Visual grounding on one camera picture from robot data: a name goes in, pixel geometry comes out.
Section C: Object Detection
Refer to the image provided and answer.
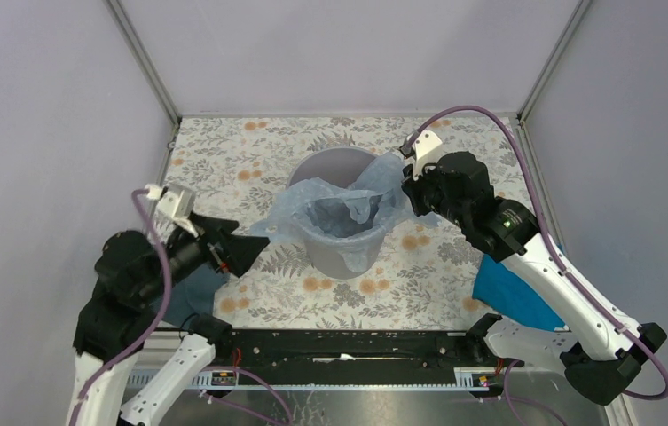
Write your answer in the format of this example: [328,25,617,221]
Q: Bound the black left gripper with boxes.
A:
[141,208,271,300]

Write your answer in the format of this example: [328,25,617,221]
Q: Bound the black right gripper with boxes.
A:
[401,154,468,228]

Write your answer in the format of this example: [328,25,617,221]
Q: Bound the light blue plastic trash bag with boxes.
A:
[249,151,442,272]

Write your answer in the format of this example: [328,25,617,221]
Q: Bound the grey plastic trash bin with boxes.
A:
[286,146,399,280]

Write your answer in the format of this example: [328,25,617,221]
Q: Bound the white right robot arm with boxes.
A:
[402,152,667,406]

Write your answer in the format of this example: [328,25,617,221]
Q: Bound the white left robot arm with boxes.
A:
[67,213,270,425]

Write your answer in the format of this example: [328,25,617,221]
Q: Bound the grey-blue cloth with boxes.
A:
[162,266,229,327]

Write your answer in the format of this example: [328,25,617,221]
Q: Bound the bright blue cloth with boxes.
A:
[472,255,565,331]

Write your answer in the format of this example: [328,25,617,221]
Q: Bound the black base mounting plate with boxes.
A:
[177,328,526,386]

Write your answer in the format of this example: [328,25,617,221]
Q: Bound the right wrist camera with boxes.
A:
[398,130,443,180]

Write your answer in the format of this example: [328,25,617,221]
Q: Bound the slotted cable duct rail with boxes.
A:
[185,367,491,392]

